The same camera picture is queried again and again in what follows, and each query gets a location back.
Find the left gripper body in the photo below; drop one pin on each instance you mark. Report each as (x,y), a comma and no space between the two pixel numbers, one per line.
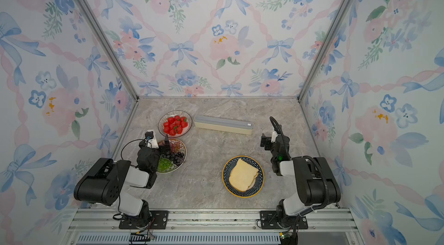
(161,146)

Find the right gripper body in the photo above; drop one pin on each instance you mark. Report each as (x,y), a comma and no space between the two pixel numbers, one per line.
(267,141)

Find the blue yellow-rimmed plate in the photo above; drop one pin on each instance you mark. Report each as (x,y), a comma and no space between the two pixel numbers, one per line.
(256,187)

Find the cream plastic wrap dispenser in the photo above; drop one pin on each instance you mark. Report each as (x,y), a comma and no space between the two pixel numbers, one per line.
(224,125)

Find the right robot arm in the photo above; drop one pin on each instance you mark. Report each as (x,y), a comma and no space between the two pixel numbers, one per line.
(315,182)

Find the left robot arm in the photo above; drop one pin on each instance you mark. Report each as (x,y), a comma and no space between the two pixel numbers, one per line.
(105,180)

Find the plate of grapes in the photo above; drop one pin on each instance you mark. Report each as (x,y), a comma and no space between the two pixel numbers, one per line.
(172,162)

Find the glass bowl of strawberries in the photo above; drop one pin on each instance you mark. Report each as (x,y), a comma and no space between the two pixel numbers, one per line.
(175,123)

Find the bread slices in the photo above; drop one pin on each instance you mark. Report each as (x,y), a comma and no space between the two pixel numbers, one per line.
(243,175)

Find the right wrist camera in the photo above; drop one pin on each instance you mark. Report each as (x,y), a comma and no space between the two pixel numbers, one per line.
(274,136)

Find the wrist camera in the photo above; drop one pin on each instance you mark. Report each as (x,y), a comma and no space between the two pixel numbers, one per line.
(150,140)
(274,136)

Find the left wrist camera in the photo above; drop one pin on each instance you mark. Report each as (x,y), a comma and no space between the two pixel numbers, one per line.
(150,140)

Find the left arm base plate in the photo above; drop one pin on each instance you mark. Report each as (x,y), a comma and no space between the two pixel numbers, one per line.
(153,219)

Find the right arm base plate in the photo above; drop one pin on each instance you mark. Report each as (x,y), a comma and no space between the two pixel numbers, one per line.
(270,219)

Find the aluminium front rail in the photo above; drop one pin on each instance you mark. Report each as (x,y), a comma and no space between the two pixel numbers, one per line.
(214,227)

